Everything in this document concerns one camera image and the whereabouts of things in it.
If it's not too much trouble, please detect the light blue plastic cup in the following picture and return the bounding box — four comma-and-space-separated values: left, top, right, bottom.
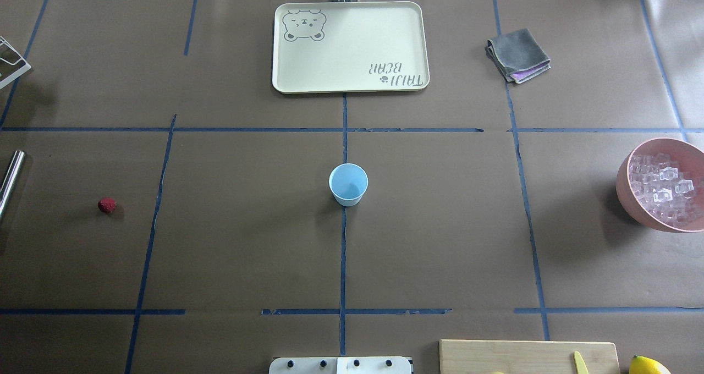
328, 163, 368, 207

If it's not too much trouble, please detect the steel muddler with black tip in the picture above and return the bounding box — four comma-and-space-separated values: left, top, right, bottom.
1, 150, 26, 221

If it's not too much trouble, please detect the pile of clear ice cubes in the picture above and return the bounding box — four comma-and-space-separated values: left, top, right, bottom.
628, 153, 703, 228

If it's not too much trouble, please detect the metal cup rack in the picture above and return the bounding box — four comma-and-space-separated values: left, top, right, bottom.
0, 36, 32, 89

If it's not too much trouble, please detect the cream bear serving tray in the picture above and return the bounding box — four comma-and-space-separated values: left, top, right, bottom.
272, 1, 430, 94

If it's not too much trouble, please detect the folded grey purple cloth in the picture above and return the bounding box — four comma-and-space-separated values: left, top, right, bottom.
485, 28, 551, 84

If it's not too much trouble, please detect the wooden cutting board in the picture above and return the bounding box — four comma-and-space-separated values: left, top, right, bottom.
438, 339, 620, 373

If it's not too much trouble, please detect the red strawberry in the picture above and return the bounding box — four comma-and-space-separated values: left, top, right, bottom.
97, 197, 118, 214

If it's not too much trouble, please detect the pink bowl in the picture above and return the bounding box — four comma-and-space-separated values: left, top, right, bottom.
615, 137, 702, 233

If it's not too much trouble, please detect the whole yellow lemon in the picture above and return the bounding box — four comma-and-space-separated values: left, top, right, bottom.
629, 355, 671, 374

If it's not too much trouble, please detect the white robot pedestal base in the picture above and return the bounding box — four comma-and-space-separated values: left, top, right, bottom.
268, 356, 414, 373

